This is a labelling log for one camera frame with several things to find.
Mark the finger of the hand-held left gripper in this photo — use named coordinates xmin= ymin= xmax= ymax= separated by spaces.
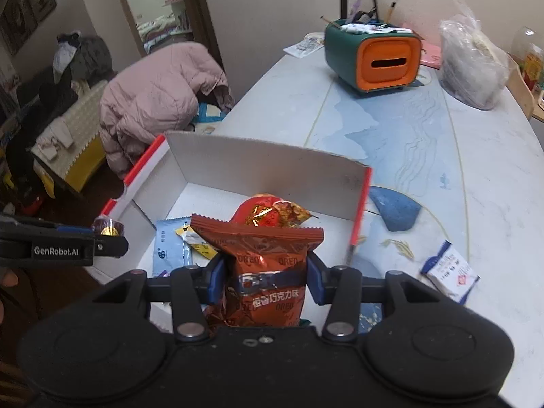
xmin=92 ymin=233 xmax=129 ymax=259

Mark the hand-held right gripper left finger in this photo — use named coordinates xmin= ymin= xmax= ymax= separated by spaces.
xmin=100 ymin=253 xmax=226 ymax=343

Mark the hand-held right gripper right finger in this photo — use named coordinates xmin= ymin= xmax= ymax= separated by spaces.
xmin=306 ymin=252 xmax=438 ymax=343

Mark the small candy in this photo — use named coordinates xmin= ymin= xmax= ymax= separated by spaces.
xmin=93 ymin=216 xmax=126 ymax=237

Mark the small yellow packet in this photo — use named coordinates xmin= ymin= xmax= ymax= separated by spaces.
xmin=176 ymin=224 xmax=213 ymax=260

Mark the brown snack packet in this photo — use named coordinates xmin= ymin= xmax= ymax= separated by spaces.
xmin=190 ymin=213 xmax=324 ymax=329

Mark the blue snack packet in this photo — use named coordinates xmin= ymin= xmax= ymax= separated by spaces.
xmin=154 ymin=218 xmax=194 ymax=281

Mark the red snack packet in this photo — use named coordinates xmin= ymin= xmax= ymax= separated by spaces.
xmin=229 ymin=194 xmax=317 ymax=228

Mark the red cardboard box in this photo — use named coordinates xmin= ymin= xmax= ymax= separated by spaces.
xmin=87 ymin=131 xmax=374 ymax=332

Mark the blue fan-shaped coaster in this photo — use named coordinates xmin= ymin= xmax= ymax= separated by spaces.
xmin=368 ymin=186 xmax=423 ymax=232

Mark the sofa with cream cover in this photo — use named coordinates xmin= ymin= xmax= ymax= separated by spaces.
xmin=30 ymin=79 xmax=111 ymax=198

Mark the white and blue packet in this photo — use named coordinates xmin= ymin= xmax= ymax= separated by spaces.
xmin=420 ymin=240 xmax=481 ymax=306

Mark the pink padded jacket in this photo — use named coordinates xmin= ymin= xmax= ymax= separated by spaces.
xmin=99 ymin=42 xmax=234 ymax=179

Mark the dark clothes pile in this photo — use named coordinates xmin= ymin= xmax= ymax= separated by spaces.
xmin=53 ymin=30 xmax=114 ymax=82

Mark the orange and green tissue box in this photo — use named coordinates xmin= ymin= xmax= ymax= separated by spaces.
xmin=325 ymin=18 xmax=423 ymax=96

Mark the printed paper sheet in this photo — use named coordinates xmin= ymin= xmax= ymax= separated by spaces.
xmin=283 ymin=32 xmax=328 ymax=58

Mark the pink book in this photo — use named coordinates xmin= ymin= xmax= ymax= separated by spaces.
xmin=402 ymin=23 xmax=443 ymax=69

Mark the clear plastic bag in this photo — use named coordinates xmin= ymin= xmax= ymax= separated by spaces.
xmin=438 ymin=0 xmax=511 ymax=111

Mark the wooden desktop rack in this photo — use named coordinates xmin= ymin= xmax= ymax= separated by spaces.
xmin=506 ymin=51 xmax=544 ymax=122

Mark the red and yellow box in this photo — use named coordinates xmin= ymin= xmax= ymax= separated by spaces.
xmin=525 ymin=53 xmax=543 ymax=91

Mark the framed wall picture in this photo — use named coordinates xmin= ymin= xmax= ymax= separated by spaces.
xmin=0 ymin=0 xmax=58 ymax=58

